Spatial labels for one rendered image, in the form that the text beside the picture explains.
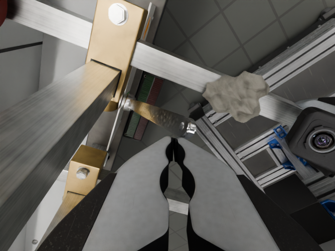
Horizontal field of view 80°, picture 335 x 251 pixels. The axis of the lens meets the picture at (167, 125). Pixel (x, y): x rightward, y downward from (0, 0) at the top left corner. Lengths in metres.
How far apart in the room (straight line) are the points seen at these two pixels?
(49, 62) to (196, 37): 0.75
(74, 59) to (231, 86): 0.39
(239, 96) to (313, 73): 0.89
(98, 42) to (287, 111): 0.26
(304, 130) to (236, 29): 0.99
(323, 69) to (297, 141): 0.96
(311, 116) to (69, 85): 0.20
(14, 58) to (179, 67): 0.34
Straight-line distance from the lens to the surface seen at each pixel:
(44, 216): 0.93
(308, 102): 0.34
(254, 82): 0.28
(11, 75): 0.51
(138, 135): 0.49
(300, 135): 0.22
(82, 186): 0.40
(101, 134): 0.51
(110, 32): 0.25
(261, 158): 1.26
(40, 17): 0.29
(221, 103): 0.28
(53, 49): 0.57
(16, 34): 0.49
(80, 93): 0.17
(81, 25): 0.27
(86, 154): 0.39
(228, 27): 1.16
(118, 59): 0.26
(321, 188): 0.69
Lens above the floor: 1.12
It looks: 62 degrees down
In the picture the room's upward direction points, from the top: 180 degrees clockwise
